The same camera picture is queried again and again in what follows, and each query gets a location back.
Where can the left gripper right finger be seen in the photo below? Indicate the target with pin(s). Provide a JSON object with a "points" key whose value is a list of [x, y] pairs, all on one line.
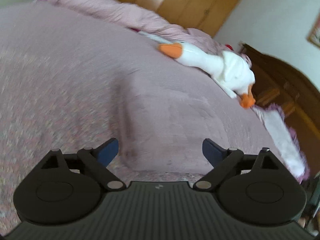
{"points": [[257, 189]]}

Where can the white goose plush toy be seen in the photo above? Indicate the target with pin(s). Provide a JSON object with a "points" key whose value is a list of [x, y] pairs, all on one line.
{"points": [[230, 71]]}

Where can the pink floral bed sheet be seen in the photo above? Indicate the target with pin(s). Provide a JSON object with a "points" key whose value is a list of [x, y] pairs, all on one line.
{"points": [[60, 73]]}

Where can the framed wall picture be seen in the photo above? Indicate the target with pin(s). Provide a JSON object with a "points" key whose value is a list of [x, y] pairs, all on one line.
{"points": [[314, 35]]}

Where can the dark wooden headboard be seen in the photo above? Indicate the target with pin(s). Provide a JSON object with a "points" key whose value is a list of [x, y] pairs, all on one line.
{"points": [[282, 84]]}

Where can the purple ruffled pillow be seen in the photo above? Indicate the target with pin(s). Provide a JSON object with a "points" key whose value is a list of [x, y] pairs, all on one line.
{"points": [[290, 132]]}

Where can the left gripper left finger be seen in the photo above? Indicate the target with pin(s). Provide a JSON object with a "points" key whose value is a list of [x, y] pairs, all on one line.
{"points": [[63, 188]]}

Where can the pink knitted cardigan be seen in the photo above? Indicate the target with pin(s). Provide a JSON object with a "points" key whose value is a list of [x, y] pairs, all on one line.
{"points": [[164, 117]]}

